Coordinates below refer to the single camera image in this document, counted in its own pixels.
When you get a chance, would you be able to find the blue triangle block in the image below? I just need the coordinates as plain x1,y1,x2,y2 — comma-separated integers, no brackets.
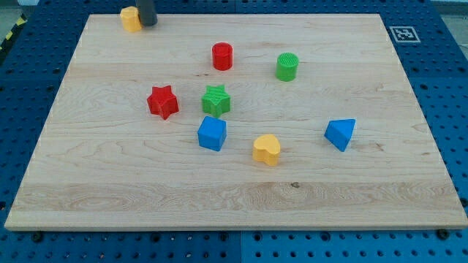
324,119,356,152

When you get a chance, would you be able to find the red star block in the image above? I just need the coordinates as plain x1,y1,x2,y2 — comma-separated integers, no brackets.
147,85,179,120

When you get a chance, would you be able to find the green cylinder block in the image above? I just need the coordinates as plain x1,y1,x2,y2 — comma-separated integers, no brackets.
276,53,299,82

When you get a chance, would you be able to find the green star block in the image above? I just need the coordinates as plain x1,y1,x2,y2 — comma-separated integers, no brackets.
201,85,230,118

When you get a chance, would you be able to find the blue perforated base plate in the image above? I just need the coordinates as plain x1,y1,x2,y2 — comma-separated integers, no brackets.
1,0,467,262

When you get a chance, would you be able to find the blue cube block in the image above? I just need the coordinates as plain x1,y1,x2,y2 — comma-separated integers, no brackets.
197,116,227,151

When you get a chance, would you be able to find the white fiducial marker tag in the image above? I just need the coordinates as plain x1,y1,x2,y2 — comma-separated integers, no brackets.
390,26,420,43

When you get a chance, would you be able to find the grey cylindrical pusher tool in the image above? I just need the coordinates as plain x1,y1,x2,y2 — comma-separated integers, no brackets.
135,0,157,27

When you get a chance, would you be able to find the yellow heart block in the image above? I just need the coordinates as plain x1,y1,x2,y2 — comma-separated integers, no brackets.
252,134,281,166

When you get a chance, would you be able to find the red cylinder block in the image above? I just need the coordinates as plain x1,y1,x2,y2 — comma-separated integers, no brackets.
211,42,233,71

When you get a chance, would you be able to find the yellow hexagon block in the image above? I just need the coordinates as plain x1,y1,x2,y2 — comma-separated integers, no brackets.
120,6,143,32

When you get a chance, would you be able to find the light wooden board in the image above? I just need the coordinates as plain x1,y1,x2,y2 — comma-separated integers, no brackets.
5,14,467,231

